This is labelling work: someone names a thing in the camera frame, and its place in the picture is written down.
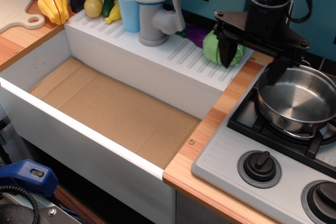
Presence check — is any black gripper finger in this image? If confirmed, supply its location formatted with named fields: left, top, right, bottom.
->
left=217, top=32, right=237, bottom=68
left=267, top=56, right=291, bottom=86

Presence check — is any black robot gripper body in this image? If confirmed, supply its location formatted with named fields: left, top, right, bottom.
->
left=214, top=0, right=310, bottom=65

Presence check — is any stainless steel pot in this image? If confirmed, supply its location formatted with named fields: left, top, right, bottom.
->
left=256, top=65, right=335, bottom=138

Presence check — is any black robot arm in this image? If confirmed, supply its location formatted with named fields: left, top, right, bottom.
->
left=214, top=0, right=312, bottom=85

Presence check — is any white toy sink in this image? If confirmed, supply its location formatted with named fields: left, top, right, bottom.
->
left=1, top=12, right=252, bottom=223

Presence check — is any green toy cabbage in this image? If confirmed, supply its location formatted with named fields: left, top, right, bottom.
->
left=203, top=30, right=246, bottom=66

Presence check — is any purple toy eggplant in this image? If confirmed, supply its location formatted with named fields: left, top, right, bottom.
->
left=175, top=26, right=211, bottom=48

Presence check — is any teal box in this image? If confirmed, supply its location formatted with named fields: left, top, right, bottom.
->
left=290, top=0, right=336, bottom=61

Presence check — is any black burner grate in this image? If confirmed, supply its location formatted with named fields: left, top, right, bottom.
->
left=227, top=78, right=335, bottom=178

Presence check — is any grey toy faucet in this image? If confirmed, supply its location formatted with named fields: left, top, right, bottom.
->
left=135, top=0, right=185, bottom=47

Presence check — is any black left stove knob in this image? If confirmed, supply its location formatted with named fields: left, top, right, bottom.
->
left=237, top=150, right=282, bottom=189

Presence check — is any black stove knob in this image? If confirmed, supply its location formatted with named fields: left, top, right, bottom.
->
left=237, top=150, right=282, bottom=189
left=301, top=180, right=335, bottom=223

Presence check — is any blue plastic cup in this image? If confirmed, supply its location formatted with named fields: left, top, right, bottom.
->
left=118, top=0, right=140, bottom=33

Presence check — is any brown cardboard sheet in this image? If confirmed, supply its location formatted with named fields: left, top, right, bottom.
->
left=30, top=58, right=200, bottom=169

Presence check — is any grey toy stove top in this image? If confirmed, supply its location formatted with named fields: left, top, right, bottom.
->
left=192, top=68, right=335, bottom=223

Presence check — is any black right stove knob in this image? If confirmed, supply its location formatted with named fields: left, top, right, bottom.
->
left=301, top=180, right=335, bottom=223

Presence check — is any yellow toy potato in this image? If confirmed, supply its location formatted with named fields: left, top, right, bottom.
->
left=84, top=0, right=103, bottom=18

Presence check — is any yellow toy bell pepper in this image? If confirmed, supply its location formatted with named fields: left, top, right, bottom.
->
left=37, top=0, right=69, bottom=25

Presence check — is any white cutting board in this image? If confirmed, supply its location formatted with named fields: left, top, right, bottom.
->
left=1, top=0, right=45, bottom=33

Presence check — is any blue clamp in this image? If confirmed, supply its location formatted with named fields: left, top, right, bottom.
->
left=1, top=159, right=58, bottom=197

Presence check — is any grey metal bracket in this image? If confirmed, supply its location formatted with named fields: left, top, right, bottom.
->
left=37, top=206, right=87, bottom=224

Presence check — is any black braided cable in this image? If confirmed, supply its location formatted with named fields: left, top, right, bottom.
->
left=0, top=184, right=40, bottom=224

